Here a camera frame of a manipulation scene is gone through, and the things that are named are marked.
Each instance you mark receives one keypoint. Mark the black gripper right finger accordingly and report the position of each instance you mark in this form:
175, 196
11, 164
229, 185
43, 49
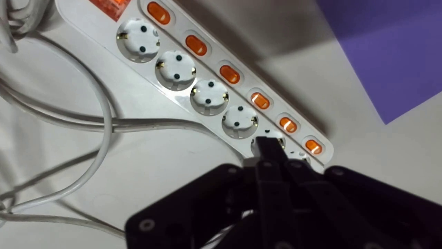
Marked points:
367, 216

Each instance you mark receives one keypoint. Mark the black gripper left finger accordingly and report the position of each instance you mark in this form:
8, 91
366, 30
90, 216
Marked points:
207, 212

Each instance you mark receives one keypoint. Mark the white power strip orange switches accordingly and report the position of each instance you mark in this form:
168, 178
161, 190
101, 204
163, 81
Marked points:
197, 70

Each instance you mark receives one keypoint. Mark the purple paper sheet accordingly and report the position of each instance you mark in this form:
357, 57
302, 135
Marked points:
391, 50

